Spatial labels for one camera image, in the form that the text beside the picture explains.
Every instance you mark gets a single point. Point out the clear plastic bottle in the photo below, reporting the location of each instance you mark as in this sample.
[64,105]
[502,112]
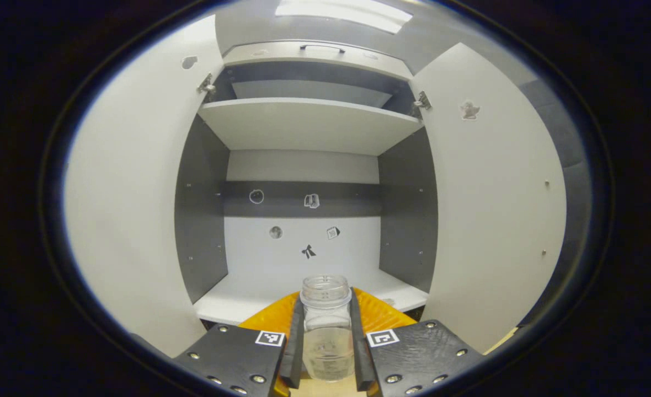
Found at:
[327,331]

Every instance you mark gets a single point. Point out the grey cabinet door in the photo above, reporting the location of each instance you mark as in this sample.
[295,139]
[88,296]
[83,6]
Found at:
[496,209]
[132,193]

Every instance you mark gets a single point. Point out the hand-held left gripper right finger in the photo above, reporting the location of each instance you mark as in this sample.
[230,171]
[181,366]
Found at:
[360,353]

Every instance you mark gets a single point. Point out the large ceiling light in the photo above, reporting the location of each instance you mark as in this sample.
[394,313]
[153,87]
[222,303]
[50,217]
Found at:
[342,14]

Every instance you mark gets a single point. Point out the grey cabinet shelf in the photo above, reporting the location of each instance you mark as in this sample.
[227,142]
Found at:
[309,124]

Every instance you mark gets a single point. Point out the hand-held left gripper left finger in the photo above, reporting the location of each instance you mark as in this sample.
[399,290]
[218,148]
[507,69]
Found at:
[294,353]

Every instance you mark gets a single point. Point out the grey cabinet drawer front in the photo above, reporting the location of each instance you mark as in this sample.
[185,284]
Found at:
[281,54]

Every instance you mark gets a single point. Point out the grey cabinet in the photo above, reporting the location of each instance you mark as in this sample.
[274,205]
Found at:
[303,259]

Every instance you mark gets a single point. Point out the metal door hinge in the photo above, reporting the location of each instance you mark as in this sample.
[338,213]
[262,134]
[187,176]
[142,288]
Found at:
[207,85]
[422,101]

